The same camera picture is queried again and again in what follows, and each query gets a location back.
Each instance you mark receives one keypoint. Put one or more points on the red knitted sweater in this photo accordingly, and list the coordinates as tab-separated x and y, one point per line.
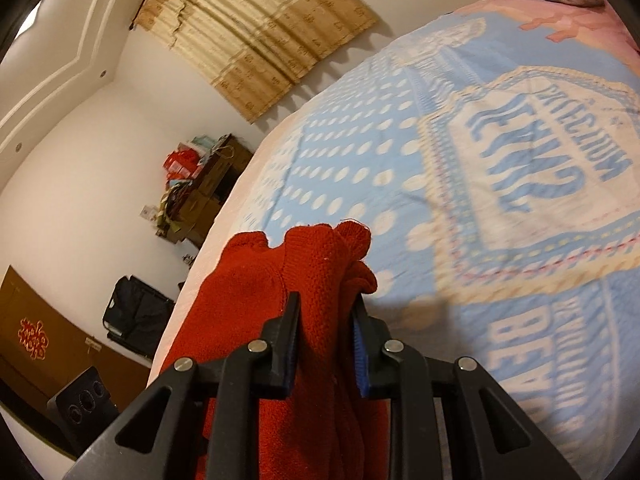
320	280

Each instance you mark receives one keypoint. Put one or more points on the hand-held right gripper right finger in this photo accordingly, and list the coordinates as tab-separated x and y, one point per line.
361	360

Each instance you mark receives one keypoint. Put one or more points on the red gift bag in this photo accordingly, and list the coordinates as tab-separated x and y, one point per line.
181	164

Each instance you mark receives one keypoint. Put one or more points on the black suitcase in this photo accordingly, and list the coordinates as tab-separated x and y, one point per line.
140	315

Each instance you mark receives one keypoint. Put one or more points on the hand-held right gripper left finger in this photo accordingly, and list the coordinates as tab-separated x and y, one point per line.
287	340

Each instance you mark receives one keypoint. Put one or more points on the black speaker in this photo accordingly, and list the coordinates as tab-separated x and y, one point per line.
82	405

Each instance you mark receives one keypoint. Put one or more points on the blue dotted printed bed cover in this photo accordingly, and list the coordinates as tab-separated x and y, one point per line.
450	160

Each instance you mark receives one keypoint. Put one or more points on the beige patterned curtain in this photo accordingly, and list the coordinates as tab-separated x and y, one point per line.
250	25

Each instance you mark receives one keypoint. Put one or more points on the light blue box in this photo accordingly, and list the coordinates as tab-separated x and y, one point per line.
202	141

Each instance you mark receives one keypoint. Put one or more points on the brown wooden desk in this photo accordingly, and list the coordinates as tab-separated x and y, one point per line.
212	200

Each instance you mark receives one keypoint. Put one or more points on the brown wooden door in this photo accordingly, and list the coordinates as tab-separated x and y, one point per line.
65	365

